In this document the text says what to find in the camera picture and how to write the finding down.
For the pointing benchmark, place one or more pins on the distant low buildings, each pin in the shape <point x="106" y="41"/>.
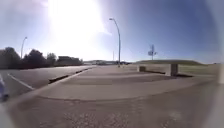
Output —
<point x="100" y="62"/>

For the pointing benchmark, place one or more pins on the tall curved street lamp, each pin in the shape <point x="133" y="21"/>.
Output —
<point x="119" y="46"/>

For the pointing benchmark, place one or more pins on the small thin tree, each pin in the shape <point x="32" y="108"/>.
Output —
<point x="152" y="53"/>

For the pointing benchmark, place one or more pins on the dark building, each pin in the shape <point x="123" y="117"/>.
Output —
<point x="68" y="61"/>

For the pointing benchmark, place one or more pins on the row of concrete kerb stops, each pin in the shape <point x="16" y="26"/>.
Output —
<point x="58" y="79"/>

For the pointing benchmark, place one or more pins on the low grassy hill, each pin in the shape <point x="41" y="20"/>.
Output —
<point x="170" y="62"/>

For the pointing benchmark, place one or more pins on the large concrete block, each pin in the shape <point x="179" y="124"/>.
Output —
<point x="171" y="70"/>

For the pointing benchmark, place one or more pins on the group of dark trees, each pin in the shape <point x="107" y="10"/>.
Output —
<point x="33" y="60"/>

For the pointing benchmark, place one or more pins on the distant street lamp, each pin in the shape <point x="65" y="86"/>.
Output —
<point x="22" y="50"/>

